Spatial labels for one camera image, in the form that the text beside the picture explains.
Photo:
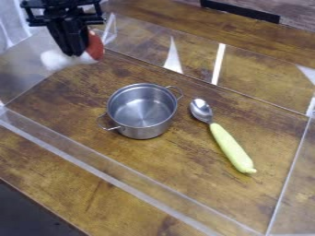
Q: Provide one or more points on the spoon with yellow handle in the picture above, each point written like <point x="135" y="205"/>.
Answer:
<point x="238" y="157"/>

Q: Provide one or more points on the small silver pot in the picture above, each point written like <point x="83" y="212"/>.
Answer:
<point x="140" y="110"/>

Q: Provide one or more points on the red and white toy mushroom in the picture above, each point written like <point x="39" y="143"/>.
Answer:
<point x="55" y="60"/>

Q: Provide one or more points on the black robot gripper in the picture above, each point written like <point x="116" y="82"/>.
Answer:
<point x="49" y="12"/>

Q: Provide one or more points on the black bar on table edge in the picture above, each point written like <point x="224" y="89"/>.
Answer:
<point x="240" y="11"/>

